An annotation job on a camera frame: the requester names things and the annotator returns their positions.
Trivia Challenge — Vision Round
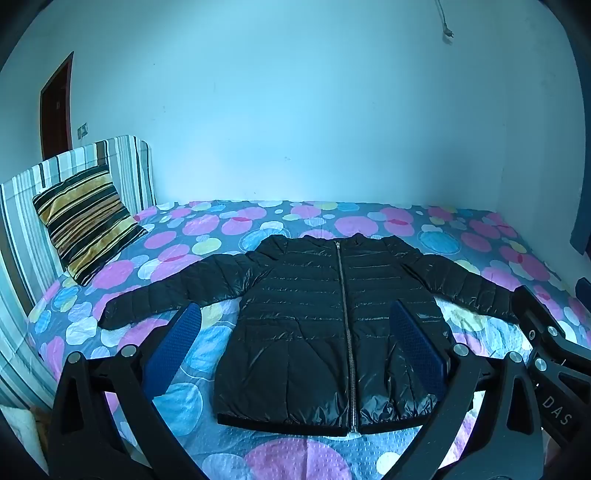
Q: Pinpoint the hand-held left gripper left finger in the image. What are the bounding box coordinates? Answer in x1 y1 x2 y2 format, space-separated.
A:
50 302 204 480

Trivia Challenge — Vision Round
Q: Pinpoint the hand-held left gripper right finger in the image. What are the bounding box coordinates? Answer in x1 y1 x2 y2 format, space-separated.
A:
390 300 546 480

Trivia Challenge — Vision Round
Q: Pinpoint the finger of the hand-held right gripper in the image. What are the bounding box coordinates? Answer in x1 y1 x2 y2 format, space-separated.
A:
512 285 591 372

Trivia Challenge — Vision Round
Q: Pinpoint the black puffer jacket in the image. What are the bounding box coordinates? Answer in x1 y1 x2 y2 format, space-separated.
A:
98 233 532 437

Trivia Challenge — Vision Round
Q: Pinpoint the dark blue cloth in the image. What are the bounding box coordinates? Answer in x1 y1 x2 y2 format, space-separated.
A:
569 185 591 259

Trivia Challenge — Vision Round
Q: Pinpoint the striped pillow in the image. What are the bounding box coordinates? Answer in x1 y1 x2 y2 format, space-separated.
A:
32 165 148 287

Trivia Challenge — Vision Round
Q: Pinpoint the bed with circle-print sheet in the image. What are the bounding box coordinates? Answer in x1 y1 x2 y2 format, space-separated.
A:
25 199 591 480

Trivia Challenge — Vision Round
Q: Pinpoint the white cloth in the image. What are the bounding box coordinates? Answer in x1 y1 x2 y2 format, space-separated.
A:
0 406 38 462

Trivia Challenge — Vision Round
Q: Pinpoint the striped headboard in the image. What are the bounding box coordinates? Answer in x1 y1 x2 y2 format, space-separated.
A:
0 135 155 411

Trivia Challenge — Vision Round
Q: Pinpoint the brown wooden door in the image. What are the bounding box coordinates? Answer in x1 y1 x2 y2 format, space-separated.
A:
40 52 75 162

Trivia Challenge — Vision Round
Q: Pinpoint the hanging wall cable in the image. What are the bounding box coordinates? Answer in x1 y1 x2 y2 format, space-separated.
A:
434 0 455 42

